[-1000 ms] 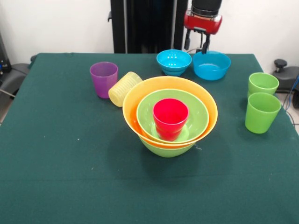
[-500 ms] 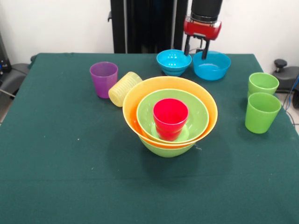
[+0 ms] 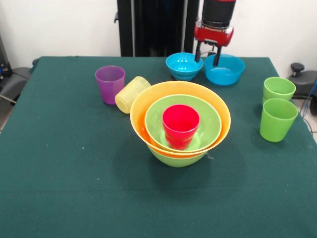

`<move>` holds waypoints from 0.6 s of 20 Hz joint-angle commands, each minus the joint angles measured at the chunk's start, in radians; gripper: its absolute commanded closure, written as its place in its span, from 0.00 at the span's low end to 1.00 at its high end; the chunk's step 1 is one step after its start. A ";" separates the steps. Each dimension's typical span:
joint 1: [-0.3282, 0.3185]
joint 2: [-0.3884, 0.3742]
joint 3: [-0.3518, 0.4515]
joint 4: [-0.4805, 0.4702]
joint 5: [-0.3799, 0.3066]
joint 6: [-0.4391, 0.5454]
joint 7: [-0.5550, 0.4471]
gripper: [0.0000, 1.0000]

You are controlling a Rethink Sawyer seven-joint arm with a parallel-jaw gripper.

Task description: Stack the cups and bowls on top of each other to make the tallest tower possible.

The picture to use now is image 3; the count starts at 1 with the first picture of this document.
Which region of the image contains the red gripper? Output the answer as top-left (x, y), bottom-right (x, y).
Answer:
top-left (193, 21), bottom-right (235, 67)

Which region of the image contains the translucent blue plastic bowl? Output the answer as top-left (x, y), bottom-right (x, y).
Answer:
top-left (204, 54), bottom-right (246, 86)

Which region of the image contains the ribbed cyan plastic bowl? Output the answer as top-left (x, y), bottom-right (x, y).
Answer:
top-left (165, 52), bottom-right (204, 82)

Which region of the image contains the large orange plastic bowl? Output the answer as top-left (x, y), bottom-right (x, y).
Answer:
top-left (129, 80), bottom-right (232, 159)

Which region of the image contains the green plastic bowl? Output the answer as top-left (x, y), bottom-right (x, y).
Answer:
top-left (144, 94), bottom-right (222, 153)
top-left (147, 146), bottom-right (208, 169)

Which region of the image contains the red plastic cup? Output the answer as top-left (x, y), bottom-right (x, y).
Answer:
top-left (162, 104), bottom-right (201, 151)

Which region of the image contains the yellow plastic cup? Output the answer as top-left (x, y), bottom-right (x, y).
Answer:
top-left (114, 75), bottom-right (152, 115)

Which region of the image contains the green plastic cup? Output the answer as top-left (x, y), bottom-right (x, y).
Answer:
top-left (262, 77), bottom-right (297, 105)
top-left (260, 98), bottom-right (299, 143)

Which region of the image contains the black stand base with knob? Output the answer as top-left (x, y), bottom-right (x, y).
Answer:
top-left (290, 62), bottom-right (317, 100)

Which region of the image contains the purple plastic cup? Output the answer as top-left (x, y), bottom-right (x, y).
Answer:
top-left (95, 65), bottom-right (126, 105)

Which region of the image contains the dark green table cloth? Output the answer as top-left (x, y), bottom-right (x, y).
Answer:
top-left (0, 56), bottom-right (317, 238)

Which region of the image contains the blue cable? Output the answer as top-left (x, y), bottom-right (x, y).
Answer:
top-left (301, 81), bottom-right (317, 117)

